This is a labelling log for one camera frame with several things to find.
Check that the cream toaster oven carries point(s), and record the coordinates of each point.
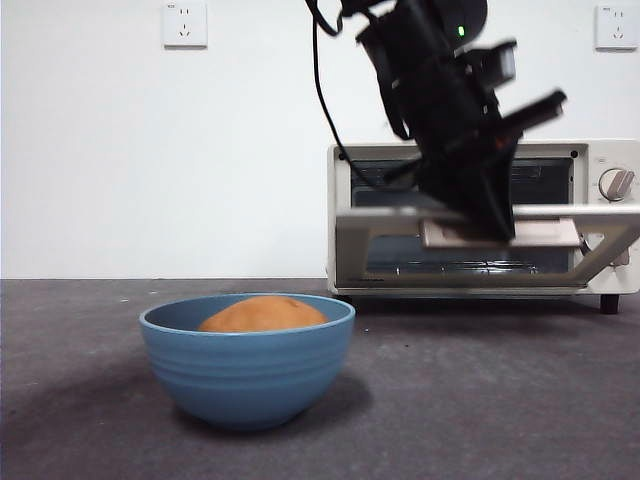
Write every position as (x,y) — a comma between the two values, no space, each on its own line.
(615,152)

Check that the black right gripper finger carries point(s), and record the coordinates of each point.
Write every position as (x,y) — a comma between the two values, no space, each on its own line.
(460,195)
(502,195)

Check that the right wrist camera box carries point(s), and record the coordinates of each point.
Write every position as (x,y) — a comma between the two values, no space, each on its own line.
(500,62)

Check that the white wall socket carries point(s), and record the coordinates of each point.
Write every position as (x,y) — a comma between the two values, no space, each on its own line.
(617,30)
(185,25)

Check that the brown potato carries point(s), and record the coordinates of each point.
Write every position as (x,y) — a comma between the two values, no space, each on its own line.
(265,315)

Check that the blue ribbed bowl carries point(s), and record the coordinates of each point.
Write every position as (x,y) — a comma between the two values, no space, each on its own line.
(245,375)

